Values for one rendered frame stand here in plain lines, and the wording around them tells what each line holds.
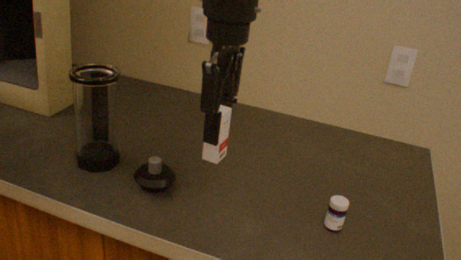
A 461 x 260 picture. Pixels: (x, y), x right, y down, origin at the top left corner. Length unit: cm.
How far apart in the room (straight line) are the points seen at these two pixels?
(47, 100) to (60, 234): 40
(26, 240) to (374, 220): 81
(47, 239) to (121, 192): 24
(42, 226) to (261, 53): 81
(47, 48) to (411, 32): 100
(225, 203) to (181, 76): 68
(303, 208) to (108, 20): 99
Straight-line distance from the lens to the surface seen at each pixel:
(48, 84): 126
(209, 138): 83
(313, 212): 96
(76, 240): 103
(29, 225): 111
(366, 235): 94
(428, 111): 139
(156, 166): 94
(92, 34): 166
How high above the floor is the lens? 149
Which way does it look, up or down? 27 degrees down
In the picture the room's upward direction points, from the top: 7 degrees clockwise
